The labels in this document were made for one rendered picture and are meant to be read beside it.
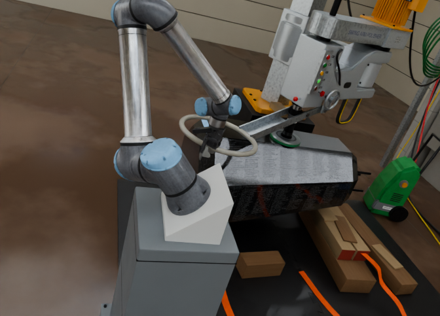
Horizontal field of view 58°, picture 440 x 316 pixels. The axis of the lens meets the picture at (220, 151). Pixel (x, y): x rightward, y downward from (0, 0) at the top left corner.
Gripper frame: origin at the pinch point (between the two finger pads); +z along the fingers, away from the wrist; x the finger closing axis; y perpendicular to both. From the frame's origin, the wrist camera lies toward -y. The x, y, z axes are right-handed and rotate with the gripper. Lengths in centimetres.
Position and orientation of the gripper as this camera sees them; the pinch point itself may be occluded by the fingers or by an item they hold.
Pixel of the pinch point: (201, 156)
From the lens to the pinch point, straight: 216.6
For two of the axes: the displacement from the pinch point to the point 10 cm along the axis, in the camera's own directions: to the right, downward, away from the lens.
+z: -3.1, 8.6, 4.1
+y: 8.9, 4.1, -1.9
